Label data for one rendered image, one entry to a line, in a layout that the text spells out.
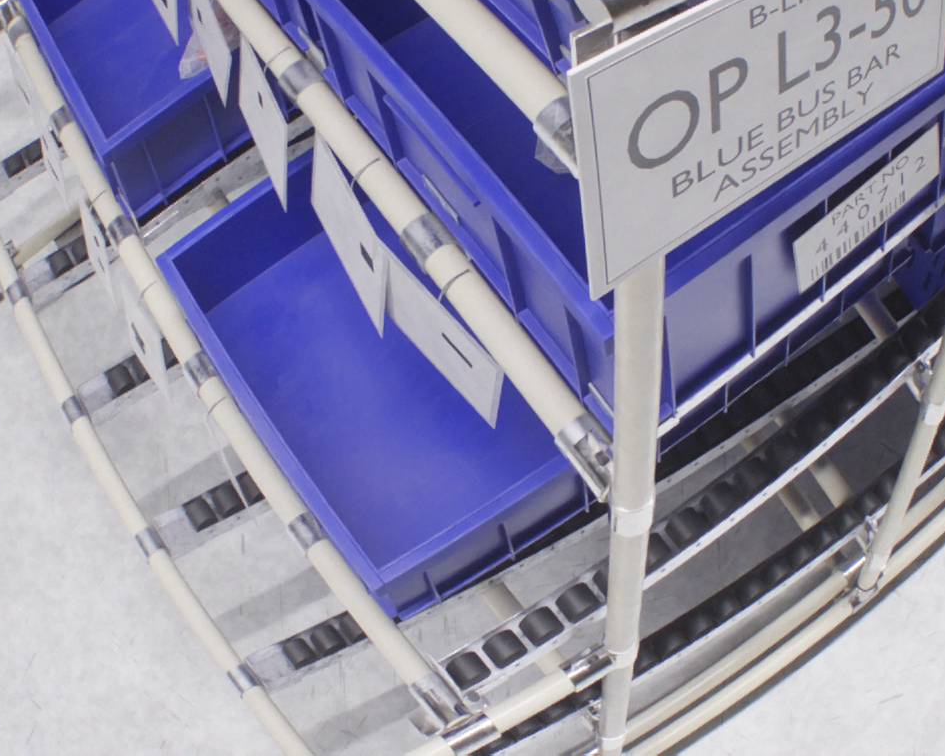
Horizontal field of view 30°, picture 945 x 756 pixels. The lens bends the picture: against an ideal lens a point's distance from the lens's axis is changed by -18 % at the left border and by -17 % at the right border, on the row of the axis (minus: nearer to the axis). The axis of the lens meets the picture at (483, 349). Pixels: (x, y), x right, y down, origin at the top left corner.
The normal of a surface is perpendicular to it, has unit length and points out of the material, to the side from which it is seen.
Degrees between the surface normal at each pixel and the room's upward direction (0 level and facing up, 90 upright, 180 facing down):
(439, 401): 3
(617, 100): 90
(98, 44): 3
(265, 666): 11
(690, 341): 90
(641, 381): 90
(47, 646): 0
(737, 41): 90
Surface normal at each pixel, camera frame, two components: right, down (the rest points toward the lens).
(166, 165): 0.56, 0.72
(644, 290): 0.12, 0.88
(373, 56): -0.12, -0.41
